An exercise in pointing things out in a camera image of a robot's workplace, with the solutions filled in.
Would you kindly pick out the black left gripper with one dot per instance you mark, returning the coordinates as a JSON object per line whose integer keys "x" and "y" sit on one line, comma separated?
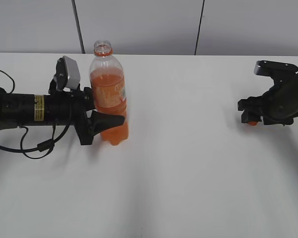
{"x": 70, "y": 108}

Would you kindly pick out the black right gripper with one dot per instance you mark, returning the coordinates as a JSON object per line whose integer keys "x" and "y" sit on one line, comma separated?
{"x": 257, "y": 109}

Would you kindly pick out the orange bottle cap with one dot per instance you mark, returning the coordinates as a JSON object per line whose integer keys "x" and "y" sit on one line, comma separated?
{"x": 252, "y": 123}

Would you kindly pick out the orange soda plastic bottle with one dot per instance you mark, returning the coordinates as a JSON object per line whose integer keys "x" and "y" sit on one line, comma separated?
{"x": 107, "y": 81}

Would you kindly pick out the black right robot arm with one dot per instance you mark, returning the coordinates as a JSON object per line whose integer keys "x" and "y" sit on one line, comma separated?
{"x": 278, "y": 105}

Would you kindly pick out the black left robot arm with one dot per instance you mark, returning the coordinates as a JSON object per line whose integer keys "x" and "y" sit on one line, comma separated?
{"x": 22, "y": 110}

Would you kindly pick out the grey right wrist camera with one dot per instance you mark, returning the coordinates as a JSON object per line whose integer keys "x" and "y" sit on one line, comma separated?
{"x": 274, "y": 69}

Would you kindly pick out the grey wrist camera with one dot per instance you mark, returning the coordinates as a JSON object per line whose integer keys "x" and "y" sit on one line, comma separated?
{"x": 67, "y": 74}
{"x": 274, "y": 69}

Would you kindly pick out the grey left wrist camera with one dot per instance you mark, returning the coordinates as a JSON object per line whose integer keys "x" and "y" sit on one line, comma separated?
{"x": 67, "y": 74}

